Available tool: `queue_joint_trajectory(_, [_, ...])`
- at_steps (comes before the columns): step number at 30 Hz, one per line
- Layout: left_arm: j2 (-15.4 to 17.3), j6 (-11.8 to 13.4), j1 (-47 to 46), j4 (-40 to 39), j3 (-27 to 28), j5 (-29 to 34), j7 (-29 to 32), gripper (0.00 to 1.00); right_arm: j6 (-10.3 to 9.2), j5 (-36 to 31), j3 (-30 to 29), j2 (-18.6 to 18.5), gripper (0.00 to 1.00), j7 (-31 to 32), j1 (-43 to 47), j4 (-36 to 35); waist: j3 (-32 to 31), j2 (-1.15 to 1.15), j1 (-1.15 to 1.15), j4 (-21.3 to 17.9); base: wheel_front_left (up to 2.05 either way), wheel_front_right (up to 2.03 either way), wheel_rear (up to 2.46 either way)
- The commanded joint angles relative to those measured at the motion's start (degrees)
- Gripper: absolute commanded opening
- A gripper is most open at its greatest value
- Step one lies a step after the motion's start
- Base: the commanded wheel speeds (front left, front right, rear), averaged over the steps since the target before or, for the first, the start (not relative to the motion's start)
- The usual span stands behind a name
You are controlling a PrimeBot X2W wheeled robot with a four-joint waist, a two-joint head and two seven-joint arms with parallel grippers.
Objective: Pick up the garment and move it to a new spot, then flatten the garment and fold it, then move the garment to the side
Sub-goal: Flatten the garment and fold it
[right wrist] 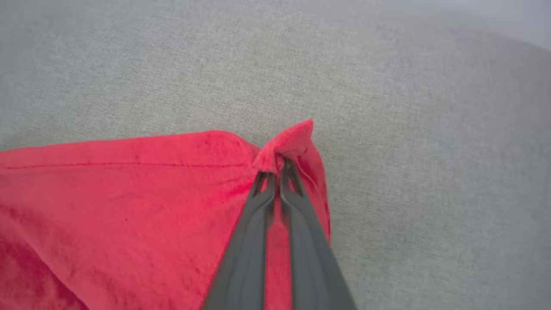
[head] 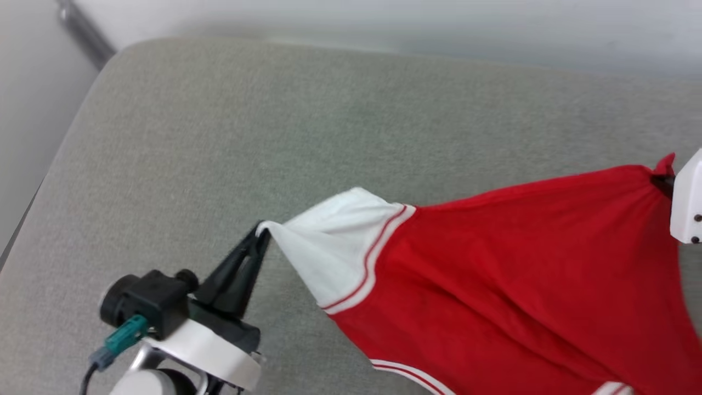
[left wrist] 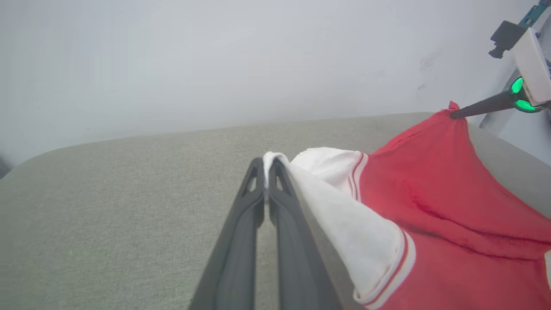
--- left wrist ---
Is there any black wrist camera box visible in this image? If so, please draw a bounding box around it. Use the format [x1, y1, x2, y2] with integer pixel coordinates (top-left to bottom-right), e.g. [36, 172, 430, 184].
[489, 21, 528, 59]

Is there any grey fabric sofa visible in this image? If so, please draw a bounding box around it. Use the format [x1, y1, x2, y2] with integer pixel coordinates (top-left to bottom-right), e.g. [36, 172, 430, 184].
[0, 112, 551, 310]

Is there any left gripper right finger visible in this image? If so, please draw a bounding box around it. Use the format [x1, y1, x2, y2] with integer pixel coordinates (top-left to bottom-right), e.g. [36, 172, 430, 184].
[269, 157, 343, 310]

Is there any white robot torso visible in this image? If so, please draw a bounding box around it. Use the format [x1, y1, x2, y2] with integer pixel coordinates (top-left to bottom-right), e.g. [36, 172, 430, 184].
[478, 13, 551, 166]

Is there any teal cable connector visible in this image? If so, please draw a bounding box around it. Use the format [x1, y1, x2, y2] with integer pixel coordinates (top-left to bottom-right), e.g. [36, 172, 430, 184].
[519, 0, 551, 28]

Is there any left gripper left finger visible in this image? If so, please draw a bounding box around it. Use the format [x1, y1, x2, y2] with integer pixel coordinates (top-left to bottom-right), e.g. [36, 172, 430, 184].
[189, 157, 265, 310]

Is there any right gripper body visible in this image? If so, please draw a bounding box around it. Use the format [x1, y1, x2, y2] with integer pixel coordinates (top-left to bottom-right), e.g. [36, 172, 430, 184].
[510, 28, 551, 113]

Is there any red and white garment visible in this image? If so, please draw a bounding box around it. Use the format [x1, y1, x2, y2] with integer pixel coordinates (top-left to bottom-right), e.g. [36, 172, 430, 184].
[263, 101, 551, 310]

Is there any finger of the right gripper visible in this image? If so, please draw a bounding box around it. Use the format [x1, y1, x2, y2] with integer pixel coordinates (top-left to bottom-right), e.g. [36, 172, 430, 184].
[450, 91, 517, 120]

